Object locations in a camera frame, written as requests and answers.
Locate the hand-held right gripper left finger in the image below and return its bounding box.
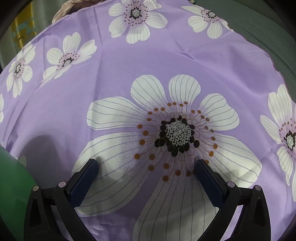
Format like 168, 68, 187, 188
24, 158, 100, 241

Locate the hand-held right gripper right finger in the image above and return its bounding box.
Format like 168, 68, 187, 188
194, 159, 271, 241

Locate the green bowl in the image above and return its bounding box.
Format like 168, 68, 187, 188
0, 141, 37, 241

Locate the purple floral cloth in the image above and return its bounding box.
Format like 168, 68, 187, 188
0, 0, 296, 241

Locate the grey sofa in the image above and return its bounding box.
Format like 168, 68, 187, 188
192, 0, 296, 91

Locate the pink crumpled cloth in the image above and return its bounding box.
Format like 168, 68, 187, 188
52, 0, 97, 24

